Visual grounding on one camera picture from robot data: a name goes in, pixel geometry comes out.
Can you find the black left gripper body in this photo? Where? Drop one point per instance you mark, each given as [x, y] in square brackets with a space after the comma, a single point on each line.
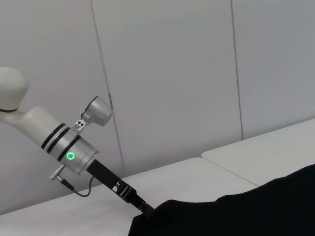
[105, 175]

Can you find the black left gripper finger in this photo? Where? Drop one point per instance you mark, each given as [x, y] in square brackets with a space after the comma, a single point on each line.
[144, 207]

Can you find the black shirt with FREE print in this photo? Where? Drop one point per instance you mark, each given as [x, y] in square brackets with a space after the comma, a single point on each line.
[233, 214]

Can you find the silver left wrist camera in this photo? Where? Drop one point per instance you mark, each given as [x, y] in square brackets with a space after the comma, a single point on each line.
[98, 111]

